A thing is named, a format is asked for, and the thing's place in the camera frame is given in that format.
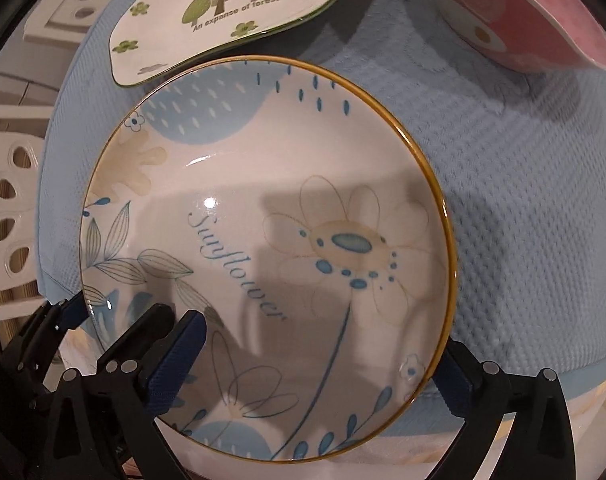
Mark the round sunflower print plate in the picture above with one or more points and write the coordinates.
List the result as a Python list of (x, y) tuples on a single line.
[(233, 185)]

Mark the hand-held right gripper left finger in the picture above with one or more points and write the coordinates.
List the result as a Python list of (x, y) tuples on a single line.
[(178, 355)]

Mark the pink ceramic bowl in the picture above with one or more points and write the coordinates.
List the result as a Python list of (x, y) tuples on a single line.
[(533, 20)]

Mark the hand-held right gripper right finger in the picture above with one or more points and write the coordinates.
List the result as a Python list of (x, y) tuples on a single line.
[(453, 385)]

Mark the light blue table mat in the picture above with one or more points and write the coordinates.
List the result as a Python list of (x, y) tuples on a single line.
[(508, 185)]

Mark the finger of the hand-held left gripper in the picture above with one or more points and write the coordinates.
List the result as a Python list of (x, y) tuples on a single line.
[(75, 312), (143, 330)]

